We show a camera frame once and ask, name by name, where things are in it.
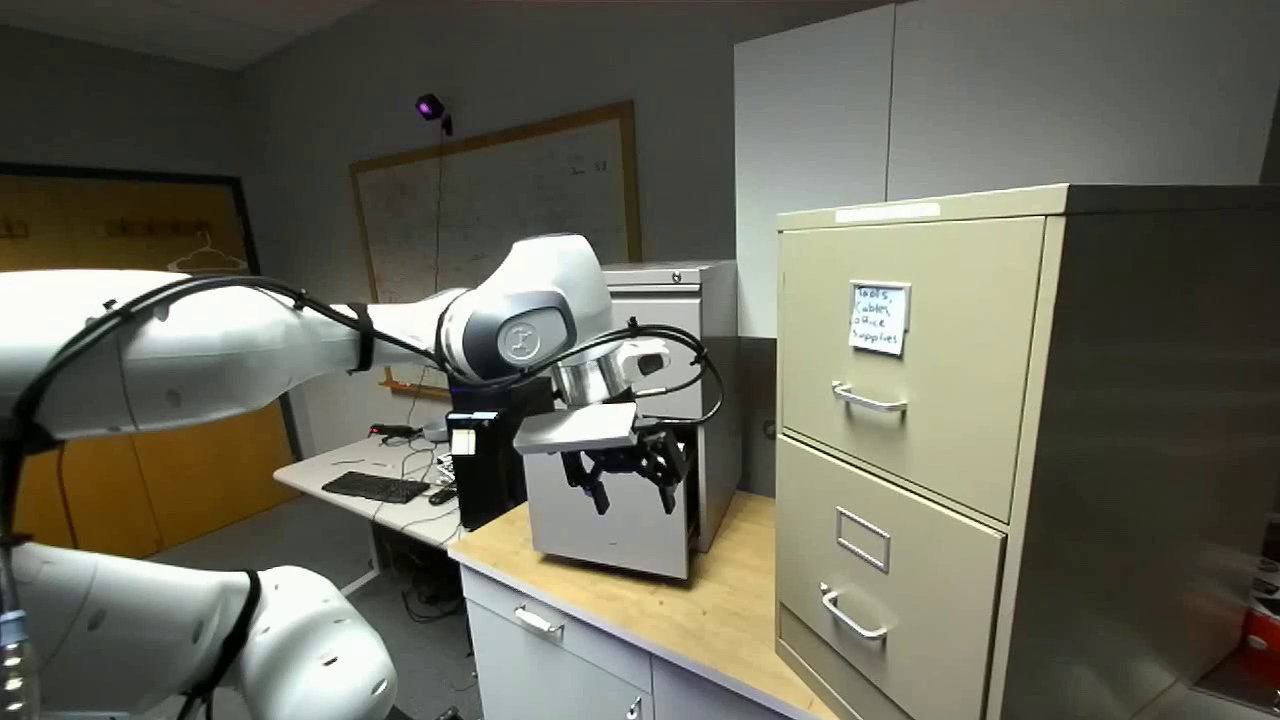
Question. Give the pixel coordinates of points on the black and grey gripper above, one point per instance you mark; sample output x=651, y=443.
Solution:
x=609, y=429

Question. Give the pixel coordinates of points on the grey cabinet drawer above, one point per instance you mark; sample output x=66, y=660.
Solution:
x=631, y=537

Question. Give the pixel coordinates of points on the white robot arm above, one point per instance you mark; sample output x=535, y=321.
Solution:
x=133, y=350

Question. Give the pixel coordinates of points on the small grey drawer cabinet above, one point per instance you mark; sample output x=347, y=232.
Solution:
x=689, y=311

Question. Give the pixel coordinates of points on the black computer tower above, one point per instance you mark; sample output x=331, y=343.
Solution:
x=481, y=426

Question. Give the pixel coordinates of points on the wooden top grey desk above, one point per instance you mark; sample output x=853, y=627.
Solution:
x=718, y=627

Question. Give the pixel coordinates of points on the white background desk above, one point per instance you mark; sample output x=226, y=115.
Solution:
x=429, y=518

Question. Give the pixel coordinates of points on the black keyboard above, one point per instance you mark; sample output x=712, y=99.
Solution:
x=381, y=490

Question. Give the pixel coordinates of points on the white paper label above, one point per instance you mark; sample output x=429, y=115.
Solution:
x=879, y=316

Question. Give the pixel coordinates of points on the beige tall filing cabinet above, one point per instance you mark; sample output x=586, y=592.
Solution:
x=1050, y=507

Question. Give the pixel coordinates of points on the framed whiteboard on wall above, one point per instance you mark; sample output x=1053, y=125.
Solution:
x=446, y=215

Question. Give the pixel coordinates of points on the purple lit wall camera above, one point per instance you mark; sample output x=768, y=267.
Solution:
x=435, y=109

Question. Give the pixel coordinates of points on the white wall cabinet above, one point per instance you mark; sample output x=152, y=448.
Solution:
x=922, y=99

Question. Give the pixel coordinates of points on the wire clothes hanger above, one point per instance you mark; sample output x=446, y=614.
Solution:
x=211, y=263

